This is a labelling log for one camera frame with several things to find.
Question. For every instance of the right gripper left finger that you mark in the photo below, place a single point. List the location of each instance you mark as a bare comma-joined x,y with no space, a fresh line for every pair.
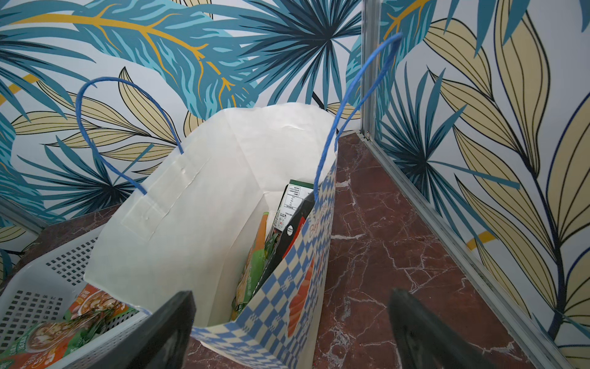
160,341

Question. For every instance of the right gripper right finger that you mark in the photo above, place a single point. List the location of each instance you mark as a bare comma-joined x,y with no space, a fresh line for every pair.
424,341

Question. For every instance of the grey plastic basket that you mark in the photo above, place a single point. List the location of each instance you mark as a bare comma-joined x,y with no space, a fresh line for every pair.
43,291

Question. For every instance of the white blue checkered paper bag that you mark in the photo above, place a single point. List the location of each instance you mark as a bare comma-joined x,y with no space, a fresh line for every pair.
190,226

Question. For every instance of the green orange soup packet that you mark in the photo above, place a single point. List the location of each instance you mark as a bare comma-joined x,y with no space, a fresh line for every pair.
253,270

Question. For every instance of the large dark seasoning packet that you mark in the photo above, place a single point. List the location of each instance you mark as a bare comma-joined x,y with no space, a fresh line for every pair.
296,204

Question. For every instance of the green orange condiment packet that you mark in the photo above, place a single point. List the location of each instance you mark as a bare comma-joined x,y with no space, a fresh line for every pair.
89,316

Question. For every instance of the right aluminium corner post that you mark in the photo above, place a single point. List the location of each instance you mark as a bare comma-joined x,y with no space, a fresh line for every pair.
371,17

